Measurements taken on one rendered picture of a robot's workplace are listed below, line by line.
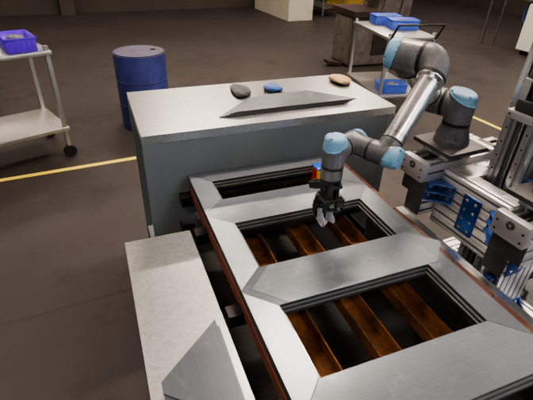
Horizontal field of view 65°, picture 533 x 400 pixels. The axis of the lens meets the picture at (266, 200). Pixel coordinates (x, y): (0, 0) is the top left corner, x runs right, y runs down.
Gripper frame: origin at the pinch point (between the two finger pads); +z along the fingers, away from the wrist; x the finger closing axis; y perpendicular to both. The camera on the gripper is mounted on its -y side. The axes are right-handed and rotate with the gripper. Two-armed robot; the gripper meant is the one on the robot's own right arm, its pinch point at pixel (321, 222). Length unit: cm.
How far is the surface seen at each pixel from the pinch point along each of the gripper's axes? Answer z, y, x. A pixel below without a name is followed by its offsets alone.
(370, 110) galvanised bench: -14, -63, 59
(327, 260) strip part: 5.8, 13.9, -4.2
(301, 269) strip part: 5.8, 14.9, -14.7
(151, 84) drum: 41, -311, -20
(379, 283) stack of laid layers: 8.0, 27.7, 8.0
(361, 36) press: 44, -469, 319
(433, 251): 5.7, 22.0, 34.4
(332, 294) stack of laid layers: 7.1, 27.7, -9.8
